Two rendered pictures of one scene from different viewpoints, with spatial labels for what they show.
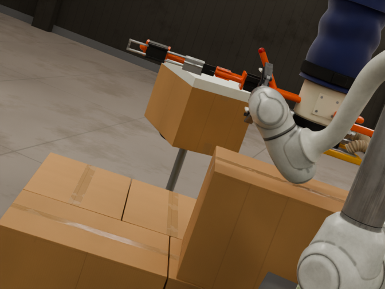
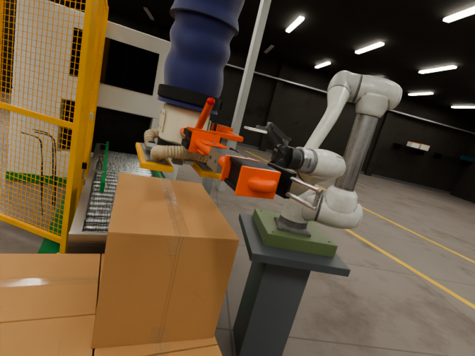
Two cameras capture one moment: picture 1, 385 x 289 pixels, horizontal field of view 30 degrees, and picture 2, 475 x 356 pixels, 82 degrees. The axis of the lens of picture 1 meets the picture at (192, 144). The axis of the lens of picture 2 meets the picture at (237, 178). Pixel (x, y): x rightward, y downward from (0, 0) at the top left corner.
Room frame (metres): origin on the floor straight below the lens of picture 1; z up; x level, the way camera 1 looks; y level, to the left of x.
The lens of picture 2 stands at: (2.65, 0.66, 1.33)
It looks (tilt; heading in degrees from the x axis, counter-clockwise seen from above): 13 degrees down; 248
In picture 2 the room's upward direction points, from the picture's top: 14 degrees clockwise
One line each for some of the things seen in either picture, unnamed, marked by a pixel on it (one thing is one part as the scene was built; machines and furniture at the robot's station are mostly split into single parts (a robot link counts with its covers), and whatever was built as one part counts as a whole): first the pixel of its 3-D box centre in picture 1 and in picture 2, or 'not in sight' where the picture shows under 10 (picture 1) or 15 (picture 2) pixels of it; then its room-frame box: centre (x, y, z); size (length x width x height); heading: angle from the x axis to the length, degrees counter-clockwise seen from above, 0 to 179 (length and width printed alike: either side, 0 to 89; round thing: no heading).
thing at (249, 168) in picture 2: (156, 50); (249, 176); (2.46, 0.22, 1.23); 0.08 x 0.07 x 0.05; 94
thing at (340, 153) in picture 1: (314, 140); (201, 159); (2.40, -0.38, 1.13); 0.34 x 0.10 x 0.05; 94
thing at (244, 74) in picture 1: (252, 84); (201, 140); (2.48, -0.13, 1.23); 0.10 x 0.08 x 0.06; 4
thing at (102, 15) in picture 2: not in sight; (90, 107); (3.11, -2.46, 1.05); 1.17 x 0.10 x 2.10; 95
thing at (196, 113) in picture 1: (198, 106); not in sight; (4.19, 0.04, 0.82); 0.60 x 0.40 x 0.40; 24
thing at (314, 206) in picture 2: (172, 58); (264, 171); (2.40, 0.16, 1.23); 0.31 x 0.03 x 0.05; 107
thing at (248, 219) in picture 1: (275, 234); (160, 244); (2.50, -0.39, 0.74); 0.60 x 0.40 x 0.40; 91
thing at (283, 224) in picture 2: not in sight; (292, 221); (1.79, -0.56, 0.84); 0.22 x 0.18 x 0.06; 70
